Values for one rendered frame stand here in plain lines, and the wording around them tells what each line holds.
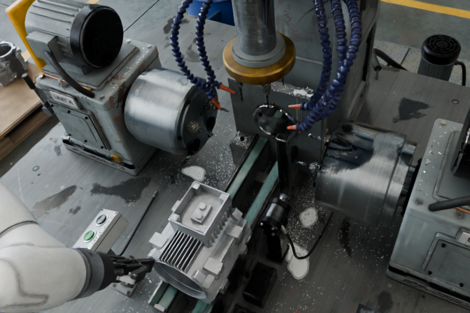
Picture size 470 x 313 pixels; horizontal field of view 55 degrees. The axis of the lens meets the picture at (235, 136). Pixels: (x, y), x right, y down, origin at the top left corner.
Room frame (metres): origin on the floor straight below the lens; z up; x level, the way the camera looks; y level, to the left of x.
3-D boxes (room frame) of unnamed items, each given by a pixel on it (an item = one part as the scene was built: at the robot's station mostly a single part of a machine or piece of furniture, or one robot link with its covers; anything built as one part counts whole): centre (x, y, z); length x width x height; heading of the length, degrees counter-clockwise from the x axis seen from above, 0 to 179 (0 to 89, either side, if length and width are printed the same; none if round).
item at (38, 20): (1.19, 0.46, 1.16); 0.33 x 0.26 x 0.42; 55
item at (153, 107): (1.06, 0.22, 1.04); 0.37 x 0.25 x 0.25; 55
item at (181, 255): (0.56, 0.14, 1.02); 0.20 x 0.19 x 0.19; 144
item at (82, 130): (1.20, 0.41, 0.99); 0.35 x 0.31 x 0.37; 55
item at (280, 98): (0.98, -0.16, 0.97); 0.30 x 0.11 x 0.34; 55
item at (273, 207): (0.73, -0.20, 0.92); 0.45 x 0.13 x 0.24; 145
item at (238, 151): (0.97, -0.02, 0.86); 0.07 x 0.06 x 0.12; 55
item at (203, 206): (0.59, 0.11, 1.11); 0.12 x 0.11 x 0.07; 144
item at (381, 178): (0.66, -0.34, 1.04); 0.41 x 0.25 x 0.25; 55
